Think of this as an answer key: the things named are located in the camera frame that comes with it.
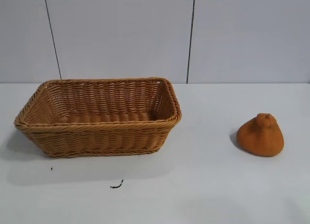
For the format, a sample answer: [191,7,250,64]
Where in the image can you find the orange lumpy toy orange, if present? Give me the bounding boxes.
[229,113,285,158]

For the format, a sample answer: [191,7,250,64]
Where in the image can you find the tan woven wicker basket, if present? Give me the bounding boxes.
[14,76,183,159]

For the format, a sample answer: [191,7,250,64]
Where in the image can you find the small black curved scrap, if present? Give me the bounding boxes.
[109,179,124,189]

